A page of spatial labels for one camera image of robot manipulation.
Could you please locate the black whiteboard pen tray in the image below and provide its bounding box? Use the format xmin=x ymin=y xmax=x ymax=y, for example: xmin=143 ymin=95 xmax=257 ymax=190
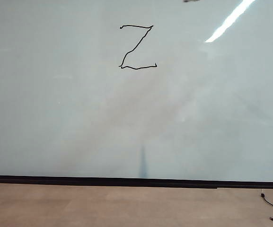
xmin=0 ymin=179 xmax=219 ymax=190

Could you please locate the white glass whiteboard black frame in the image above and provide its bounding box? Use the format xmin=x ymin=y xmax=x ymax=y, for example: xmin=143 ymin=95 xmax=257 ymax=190
xmin=0 ymin=0 xmax=273 ymax=186

